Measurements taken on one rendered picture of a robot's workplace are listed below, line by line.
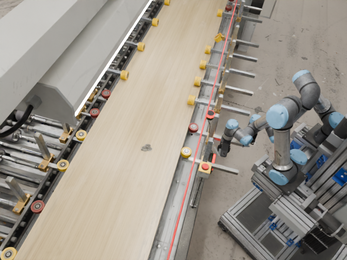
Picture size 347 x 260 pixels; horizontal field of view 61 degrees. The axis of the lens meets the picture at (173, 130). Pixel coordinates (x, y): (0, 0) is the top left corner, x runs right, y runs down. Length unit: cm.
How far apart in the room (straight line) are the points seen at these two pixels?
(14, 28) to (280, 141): 147
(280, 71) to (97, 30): 423
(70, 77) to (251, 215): 251
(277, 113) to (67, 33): 127
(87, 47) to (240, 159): 296
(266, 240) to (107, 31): 245
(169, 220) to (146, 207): 33
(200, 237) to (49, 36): 260
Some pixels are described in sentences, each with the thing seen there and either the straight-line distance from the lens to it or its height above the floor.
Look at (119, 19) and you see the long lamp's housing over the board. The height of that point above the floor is 237.
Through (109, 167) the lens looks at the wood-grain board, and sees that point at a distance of 212.
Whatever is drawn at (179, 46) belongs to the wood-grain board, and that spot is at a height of 90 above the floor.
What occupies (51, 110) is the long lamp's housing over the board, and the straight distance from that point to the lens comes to 52.
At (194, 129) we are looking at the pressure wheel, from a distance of 233.
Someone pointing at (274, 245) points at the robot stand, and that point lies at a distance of 282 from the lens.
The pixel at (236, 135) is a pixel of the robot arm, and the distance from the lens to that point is 193.
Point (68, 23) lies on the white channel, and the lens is 49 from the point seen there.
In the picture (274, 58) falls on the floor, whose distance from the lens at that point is 492.
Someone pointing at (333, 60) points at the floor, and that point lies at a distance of 537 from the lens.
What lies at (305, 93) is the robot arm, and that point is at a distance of 197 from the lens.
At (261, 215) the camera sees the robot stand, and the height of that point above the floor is 21.
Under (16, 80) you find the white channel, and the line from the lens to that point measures 41.
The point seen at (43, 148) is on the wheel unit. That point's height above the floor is 101.
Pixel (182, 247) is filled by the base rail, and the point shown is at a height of 70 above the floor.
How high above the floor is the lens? 269
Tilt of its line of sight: 51 degrees down
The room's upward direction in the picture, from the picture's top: 8 degrees clockwise
